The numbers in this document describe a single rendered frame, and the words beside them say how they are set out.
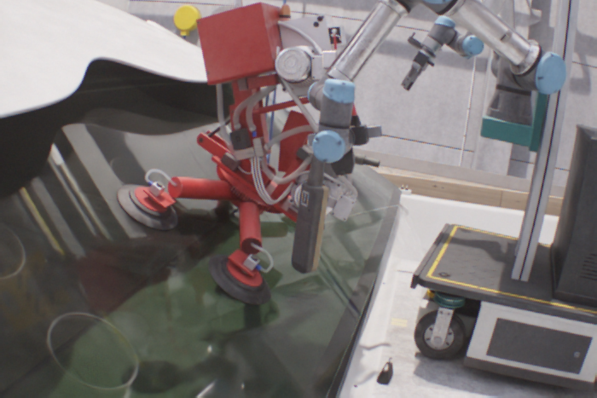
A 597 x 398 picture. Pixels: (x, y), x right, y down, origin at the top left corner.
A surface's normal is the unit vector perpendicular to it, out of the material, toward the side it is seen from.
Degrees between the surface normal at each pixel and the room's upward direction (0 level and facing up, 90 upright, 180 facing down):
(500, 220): 90
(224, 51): 90
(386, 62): 90
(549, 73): 93
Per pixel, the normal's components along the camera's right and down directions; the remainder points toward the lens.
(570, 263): -0.37, 0.15
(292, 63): -0.20, 0.03
